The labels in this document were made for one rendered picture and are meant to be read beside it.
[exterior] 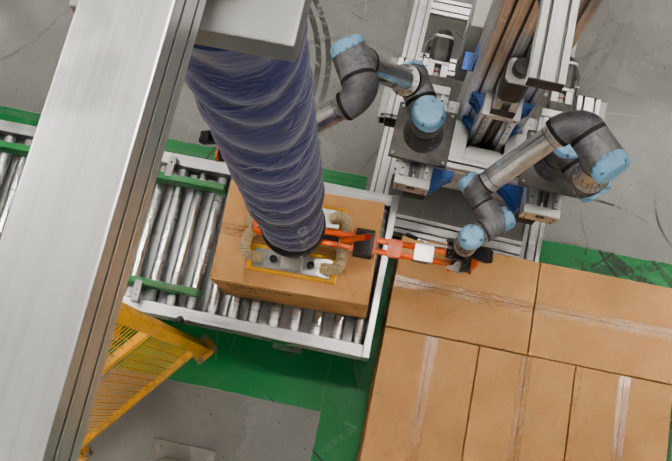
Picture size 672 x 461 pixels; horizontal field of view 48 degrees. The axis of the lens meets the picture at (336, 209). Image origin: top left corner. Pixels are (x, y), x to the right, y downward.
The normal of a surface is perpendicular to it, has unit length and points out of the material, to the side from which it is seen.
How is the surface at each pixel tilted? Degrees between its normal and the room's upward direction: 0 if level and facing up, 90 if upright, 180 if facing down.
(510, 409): 0
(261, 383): 0
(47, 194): 0
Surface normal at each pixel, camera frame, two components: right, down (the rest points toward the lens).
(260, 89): 0.26, 0.86
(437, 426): -0.01, -0.25
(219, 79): -0.11, 0.87
